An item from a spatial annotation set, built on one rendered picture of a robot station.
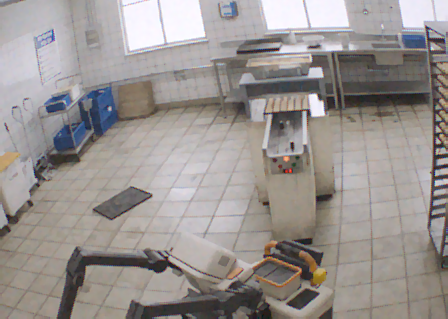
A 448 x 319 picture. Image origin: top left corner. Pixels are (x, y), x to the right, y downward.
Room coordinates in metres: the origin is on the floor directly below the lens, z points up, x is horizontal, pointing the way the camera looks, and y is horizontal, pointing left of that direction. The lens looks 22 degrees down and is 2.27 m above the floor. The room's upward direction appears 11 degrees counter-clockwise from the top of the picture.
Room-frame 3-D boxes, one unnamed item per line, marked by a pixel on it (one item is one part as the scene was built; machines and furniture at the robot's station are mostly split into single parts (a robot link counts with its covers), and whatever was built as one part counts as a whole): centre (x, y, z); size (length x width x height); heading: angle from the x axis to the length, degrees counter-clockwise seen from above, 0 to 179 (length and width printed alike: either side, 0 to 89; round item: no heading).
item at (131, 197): (4.59, 1.17, 0.02); 0.60 x 0.40 x 0.03; 133
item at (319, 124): (4.51, -0.71, 0.42); 1.28 x 0.72 x 0.84; 167
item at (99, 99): (7.39, 1.87, 0.50); 0.60 x 0.40 x 0.20; 166
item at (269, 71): (4.05, -0.60, 1.25); 0.56 x 0.29 x 0.14; 77
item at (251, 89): (4.05, -0.60, 1.01); 0.72 x 0.33 x 0.34; 77
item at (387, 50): (6.47, -1.77, 0.61); 3.40 x 0.70 x 1.22; 74
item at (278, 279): (1.75, -0.12, 0.87); 0.23 x 0.15 x 0.11; 37
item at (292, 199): (3.56, -0.49, 0.45); 0.70 x 0.34 x 0.90; 167
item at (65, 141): (6.50, 2.21, 0.29); 0.56 x 0.38 x 0.20; 172
